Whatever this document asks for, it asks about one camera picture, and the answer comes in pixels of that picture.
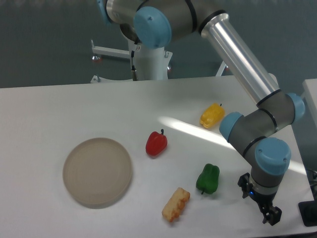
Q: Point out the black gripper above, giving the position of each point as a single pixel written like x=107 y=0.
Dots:
x=263 y=198

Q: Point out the red bell pepper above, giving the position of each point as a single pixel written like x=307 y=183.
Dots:
x=156 y=143

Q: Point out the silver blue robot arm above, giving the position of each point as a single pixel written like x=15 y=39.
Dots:
x=150 y=25

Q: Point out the green bell pepper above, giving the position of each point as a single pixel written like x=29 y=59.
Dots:
x=208 y=179

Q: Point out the yellow bell pepper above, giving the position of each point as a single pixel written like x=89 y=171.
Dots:
x=212 y=115

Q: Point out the black device at table edge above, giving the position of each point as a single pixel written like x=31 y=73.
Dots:
x=308 y=211

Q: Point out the orange waffle toy food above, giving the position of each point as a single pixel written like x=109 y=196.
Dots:
x=175 y=204

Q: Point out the white side table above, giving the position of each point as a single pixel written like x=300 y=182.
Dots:
x=310 y=95

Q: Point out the beige round plate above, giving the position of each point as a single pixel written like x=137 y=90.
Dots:
x=97 y=172

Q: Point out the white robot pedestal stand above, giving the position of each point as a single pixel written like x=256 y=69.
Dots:
x=189 y=57

